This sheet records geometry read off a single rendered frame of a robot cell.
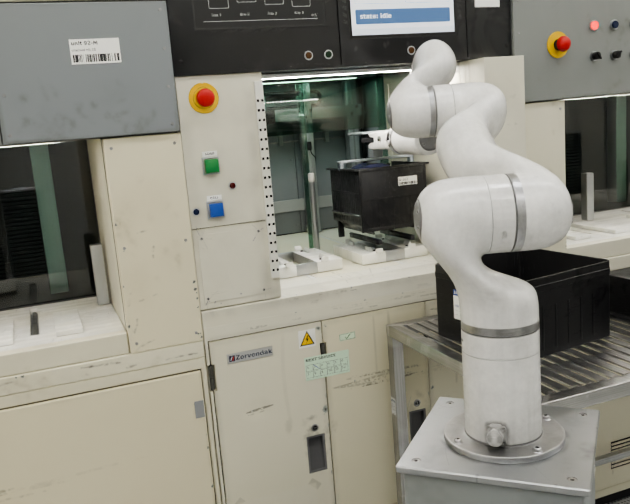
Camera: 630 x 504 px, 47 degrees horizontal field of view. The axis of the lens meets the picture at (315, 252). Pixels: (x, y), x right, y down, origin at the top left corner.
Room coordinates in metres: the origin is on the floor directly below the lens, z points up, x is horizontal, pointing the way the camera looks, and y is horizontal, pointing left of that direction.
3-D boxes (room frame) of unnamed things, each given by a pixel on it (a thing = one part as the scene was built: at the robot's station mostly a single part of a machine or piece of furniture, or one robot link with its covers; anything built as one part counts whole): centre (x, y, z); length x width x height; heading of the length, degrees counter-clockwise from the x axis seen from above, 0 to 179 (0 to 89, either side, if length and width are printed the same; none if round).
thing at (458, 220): (1.09, -0.25, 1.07); 0.19 x 0.12 x 0.24; 90
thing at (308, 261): (2.02, 0.06, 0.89); 0.22 x 0.21 x 0.04; 21
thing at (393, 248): (2.12, -0.19, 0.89); 0.22 x 0.21 x 0.04; 21
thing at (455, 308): (1.59, -0.46, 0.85); 0.28 x 0.28 x 0.17; 29
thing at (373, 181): (2.12, -0.20, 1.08); 0.24 x 0.20 x 0.32; 111
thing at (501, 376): (1.09, -0.28, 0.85); 0.19 x 0.19 x 0.18
